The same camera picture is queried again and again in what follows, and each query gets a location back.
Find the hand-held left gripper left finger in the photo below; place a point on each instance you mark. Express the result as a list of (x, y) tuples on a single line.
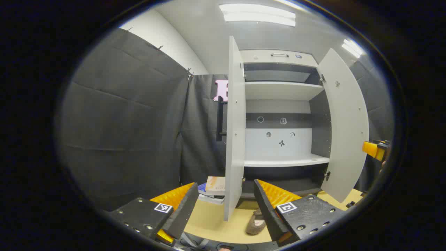
[(184, 212)]

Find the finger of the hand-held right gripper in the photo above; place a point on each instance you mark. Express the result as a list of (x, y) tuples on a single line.
[(370, 149)]

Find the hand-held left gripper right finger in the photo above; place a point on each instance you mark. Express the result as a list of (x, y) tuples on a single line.
[(266, 212)]

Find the brown fuzzy shoe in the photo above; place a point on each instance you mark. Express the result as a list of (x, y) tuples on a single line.
[(256, 225)]

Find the white cabinet door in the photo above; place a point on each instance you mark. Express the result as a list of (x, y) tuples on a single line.
[(235, 139), (345, 122)]

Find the white shoe cabinet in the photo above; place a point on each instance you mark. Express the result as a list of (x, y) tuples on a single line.
[(278, 146)]

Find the white cabinet drawer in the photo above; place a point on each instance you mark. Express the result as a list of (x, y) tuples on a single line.
[(261, 56)]

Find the blue book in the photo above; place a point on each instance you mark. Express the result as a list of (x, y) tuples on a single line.
[(202, 189)]

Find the small ceiling light panel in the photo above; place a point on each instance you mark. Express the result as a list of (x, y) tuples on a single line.
[(352, 48)]

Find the large ceiling light panel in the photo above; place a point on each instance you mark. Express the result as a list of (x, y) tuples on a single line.
[(258, 14)]

